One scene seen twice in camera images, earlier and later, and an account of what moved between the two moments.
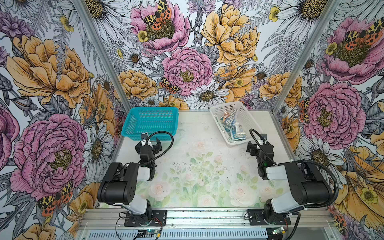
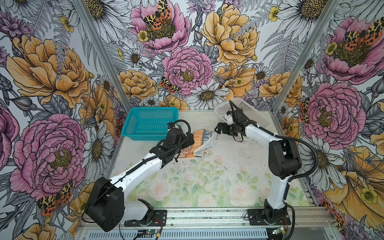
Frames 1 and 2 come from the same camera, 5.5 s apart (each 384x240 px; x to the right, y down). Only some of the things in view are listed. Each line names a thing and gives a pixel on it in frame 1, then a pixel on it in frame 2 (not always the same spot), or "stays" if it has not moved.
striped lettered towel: [229, 116] to [204, 141]
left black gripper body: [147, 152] to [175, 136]
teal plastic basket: [151, 120] stays
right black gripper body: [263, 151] to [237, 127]
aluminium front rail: [206, 219] stays
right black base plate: [260, 217] stays
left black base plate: [158, 218] stays
